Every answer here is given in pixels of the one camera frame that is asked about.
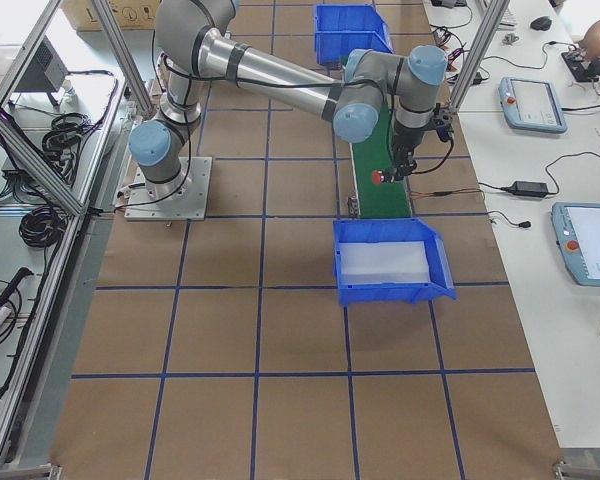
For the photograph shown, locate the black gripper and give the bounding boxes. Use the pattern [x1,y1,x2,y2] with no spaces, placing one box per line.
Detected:
[391,121,424,177]

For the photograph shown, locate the red push button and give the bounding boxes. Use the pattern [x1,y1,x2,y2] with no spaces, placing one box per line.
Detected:
[371,169,395,185]

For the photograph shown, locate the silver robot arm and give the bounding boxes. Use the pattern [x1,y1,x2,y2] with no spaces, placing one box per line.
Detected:
[129,1,447,205]

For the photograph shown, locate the green conveyor belt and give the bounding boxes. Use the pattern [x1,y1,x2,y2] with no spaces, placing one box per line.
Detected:
[347,93,412,219]

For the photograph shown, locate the blue bin right side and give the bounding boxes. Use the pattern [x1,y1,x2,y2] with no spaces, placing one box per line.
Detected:
[333,218,457,306]

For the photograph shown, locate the blue bin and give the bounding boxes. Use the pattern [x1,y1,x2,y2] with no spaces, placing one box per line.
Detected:
[314,4,394,66]
[333,218,457,306]

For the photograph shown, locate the white foam pad right bin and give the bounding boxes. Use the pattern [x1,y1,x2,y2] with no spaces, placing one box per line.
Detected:
[338,241,430,285]

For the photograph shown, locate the black power adapter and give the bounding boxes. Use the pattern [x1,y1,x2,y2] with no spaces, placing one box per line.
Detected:
[510,181,550,198]

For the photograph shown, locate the blue bin left side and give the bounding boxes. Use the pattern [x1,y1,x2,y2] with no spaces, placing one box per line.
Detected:
[314,4,394,66]

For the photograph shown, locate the teach pendant near left bin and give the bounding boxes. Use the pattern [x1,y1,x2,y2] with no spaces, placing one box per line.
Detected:
[498,77,567,134]

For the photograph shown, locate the teach pendant bin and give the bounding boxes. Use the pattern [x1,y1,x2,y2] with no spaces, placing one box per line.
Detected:
[498,77,567,134]
[551,202,600,287]

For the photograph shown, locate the black computer mouse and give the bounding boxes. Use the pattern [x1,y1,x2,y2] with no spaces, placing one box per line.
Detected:
[529,16,552,31]

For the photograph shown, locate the black circuit board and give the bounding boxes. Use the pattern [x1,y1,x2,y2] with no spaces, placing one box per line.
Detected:
[561,49,600,83]

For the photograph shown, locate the teach pendant near right bin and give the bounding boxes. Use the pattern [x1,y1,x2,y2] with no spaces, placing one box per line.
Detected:
[551,202,600,287]

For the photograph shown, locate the brown paper table cover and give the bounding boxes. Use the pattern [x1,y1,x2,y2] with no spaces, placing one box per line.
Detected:
[49,0,565,480]

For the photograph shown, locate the cardboard box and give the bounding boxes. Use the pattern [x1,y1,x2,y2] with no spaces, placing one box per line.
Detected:
[60,0,160,32]

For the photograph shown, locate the grey control box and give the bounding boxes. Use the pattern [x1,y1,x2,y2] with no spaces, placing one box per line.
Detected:
[14,36,68,107]

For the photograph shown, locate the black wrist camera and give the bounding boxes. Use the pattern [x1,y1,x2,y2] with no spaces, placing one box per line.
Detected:
[431,103,454,143]

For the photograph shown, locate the aluminium frame post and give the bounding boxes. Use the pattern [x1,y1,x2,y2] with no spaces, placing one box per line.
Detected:
[449,0,509,113]

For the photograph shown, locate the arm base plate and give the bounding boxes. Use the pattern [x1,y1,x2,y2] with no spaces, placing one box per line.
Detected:
[124,156,213,221]

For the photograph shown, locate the coiled black cables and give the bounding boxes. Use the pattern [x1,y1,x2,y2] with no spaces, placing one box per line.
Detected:
[40,112,101,171]

